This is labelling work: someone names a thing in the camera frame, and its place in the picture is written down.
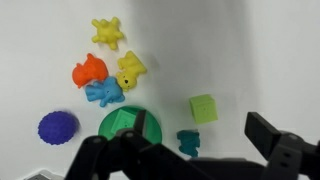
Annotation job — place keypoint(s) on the translucent green bowl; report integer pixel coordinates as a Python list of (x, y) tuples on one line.
[(153, 130)]

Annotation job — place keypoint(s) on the green toy block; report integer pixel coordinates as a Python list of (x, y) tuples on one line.
[(121, 121)]

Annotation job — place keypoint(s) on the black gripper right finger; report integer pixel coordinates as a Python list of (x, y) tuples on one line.
[(286, 153)]

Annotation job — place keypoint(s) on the yellow toy turtle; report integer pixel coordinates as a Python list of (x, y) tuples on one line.
[(108, 32)]

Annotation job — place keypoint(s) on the orange toy animal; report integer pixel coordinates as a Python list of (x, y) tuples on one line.
[(88, 71)]

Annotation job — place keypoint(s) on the teal toy animal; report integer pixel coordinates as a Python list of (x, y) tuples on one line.
[(189, 142)]

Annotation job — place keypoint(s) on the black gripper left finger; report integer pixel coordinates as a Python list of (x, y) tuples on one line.
[(133, 156)]

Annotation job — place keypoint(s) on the lime green block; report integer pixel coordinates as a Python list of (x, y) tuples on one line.
[(203, 109)]

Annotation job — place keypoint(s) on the light blue toy animal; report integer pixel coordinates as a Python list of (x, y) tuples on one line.
[(106, 91)]

